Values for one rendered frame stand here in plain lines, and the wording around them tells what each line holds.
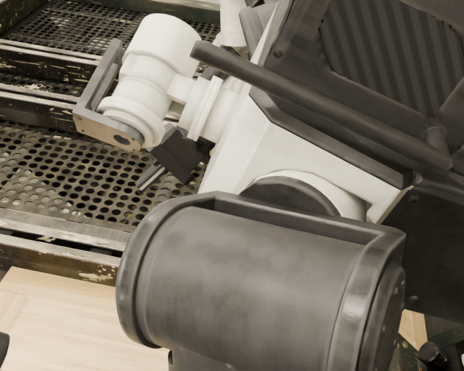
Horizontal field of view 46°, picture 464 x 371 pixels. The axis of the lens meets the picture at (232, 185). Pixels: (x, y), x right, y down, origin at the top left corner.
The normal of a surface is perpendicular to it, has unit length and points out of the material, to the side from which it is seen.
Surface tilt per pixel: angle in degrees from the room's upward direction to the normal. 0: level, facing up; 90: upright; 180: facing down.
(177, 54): 91
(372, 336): 84
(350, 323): 42
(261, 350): 65
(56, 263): 90
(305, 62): 90
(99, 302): 51
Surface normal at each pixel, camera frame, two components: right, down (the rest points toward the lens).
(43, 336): 0.11, -0.79
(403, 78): -0.17, 0.58
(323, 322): -0.39, -0.24
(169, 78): 0.78, 0.02
